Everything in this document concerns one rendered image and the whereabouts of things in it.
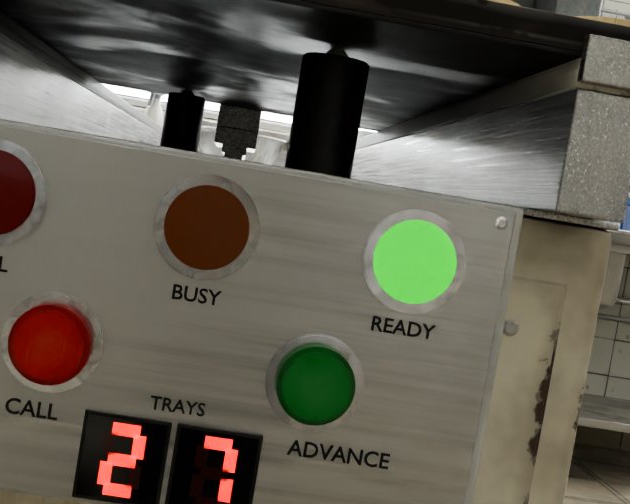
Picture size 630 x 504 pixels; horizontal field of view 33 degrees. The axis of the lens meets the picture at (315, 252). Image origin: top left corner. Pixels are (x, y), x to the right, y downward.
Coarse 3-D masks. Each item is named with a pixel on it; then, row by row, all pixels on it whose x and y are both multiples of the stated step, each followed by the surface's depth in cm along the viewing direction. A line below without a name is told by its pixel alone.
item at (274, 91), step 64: (0, 0) 53; (64, 0) 49; (128, 0) 46; (192, 0) 43; (256, 0) 40; (320, 0) 40; (384, 0) 40; (448, 0) 40; (128, 64) 75; (192, 64) 68; (256, 64) 62; (384, 64) 52; (448, 64) 49; (512, 64) 46; (384, 128) 95
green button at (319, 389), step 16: (304, 352) 40; (320, 352) 40; (336, 352) 40; (288, 368) 40; (304, 368) 40; (320, 368) 40; (336, 368) 40; (288, 384) 40; (304, 384) 40; (320, 384) 40; (336, 384) 40; (352, 384) 40; (288, 400) 40; (304, 400) 40; (320, 400) 40; (336, 400) 40; (352, 400) 40; (304, 416) 40; (320, 416) 40; (336, 416) 40
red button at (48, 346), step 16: (48, 304) 39; (16, 320) 39; (32, 320) 39; (48, 320) 39; (64, 320) 39; (80, 320) 39; (16, 336) 39; (32, 336) 39; (48, 336) 39; (64, 336) 39; (80, 336) 39; (16, 352) 39; (32, 352) 39; (48, 352) 39; (64, 352) 39; (80, 352) 39; (16, 368) 39; (32, 368) 39; (48, 368) 39; (64, 368) 39; (80, 368) 39; (48, 384) 39
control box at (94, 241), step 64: (0, 128) 39; (64, 192) 40; (128, 192) 40; (256, 192) 40; (320, 192) 40; (384, 192) 40; (0, 256) 40; (64, 256) 40; (128, 256) 40; (256, 256) 40; (320, 256) 40; (512, 256) 41; (0, 320) 40; (128, 320) 40; (192, 320) 40; (256, 320) 40; (320, 320) 41; (384, 320) 41; (448, 320) 41; (0, 384) 40; (64, 384) 40; (128, 384) 40; (192, 384) 40; (256, 384) 41; (384, 384) 41; (448, 384) 41; (0, 448) 40; (64, 448) 40; (128, 448) 40; (192, 448) 40; (256, 448) 41; (320, 448) 41; (384, 448) 41; (448, 448) 41
